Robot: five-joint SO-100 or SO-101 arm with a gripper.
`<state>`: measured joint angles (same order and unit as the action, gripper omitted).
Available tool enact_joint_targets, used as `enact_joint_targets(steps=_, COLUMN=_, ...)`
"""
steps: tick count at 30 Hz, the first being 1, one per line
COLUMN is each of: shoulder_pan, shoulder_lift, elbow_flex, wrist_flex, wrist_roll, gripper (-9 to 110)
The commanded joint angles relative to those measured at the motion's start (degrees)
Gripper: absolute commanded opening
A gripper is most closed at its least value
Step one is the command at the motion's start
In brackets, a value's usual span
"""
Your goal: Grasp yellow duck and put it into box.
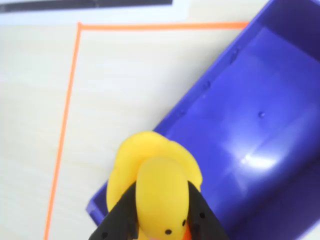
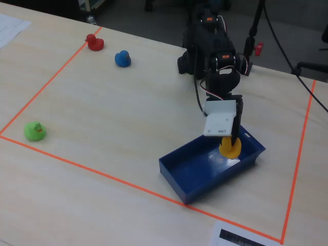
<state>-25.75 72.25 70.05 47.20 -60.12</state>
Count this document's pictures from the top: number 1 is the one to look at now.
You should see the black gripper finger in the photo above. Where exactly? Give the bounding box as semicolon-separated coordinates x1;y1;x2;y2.
88;181;141;240
186;181;230;240

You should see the yellow rubber duck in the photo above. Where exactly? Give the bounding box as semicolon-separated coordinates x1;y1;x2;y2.
106;131;204;240

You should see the blue plastic box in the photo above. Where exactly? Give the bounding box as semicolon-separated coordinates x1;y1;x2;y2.
86;0;320;240

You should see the orange tape strip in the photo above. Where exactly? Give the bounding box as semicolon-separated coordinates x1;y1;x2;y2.
43;22;83;240
77;21;250;32

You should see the white paper with black bar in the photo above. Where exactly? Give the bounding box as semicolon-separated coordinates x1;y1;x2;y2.
0;0;191;26

